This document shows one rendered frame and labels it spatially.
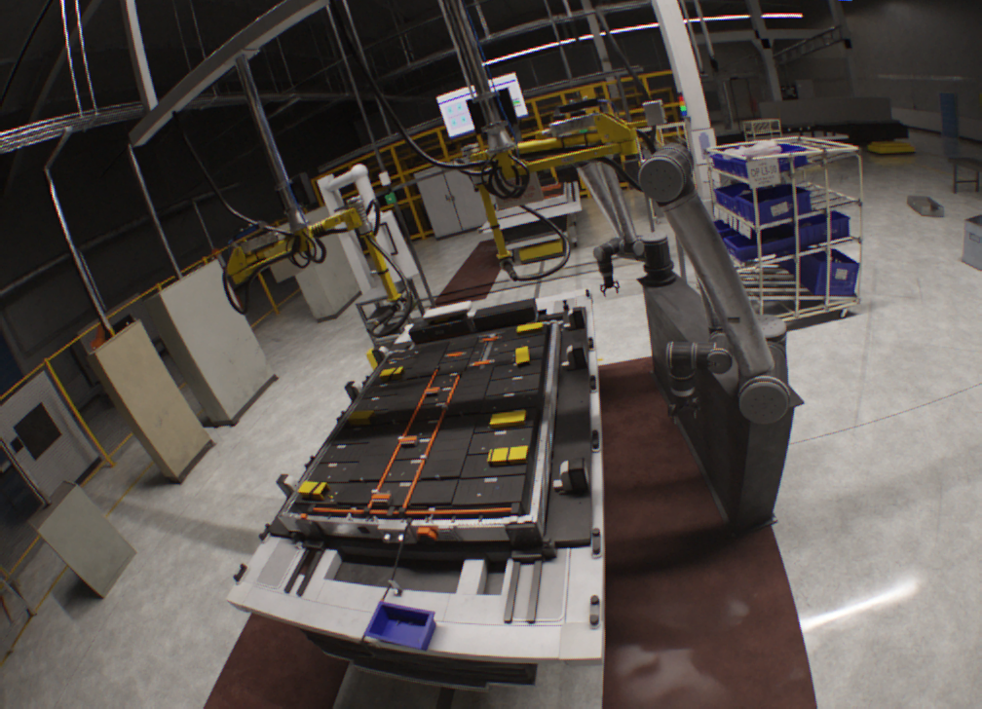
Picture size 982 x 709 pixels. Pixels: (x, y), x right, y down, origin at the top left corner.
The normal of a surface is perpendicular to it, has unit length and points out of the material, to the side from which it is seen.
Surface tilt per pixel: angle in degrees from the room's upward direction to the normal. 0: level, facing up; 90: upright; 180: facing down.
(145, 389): 90
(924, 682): 0
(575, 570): 0
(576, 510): 0
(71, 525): 90
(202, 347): 90
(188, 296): 90
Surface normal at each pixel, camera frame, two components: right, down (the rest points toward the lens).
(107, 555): 0.94, -0.18
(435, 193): -0.18, 0.49
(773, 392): -0.49, 0.44
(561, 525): -0.29, -0.85
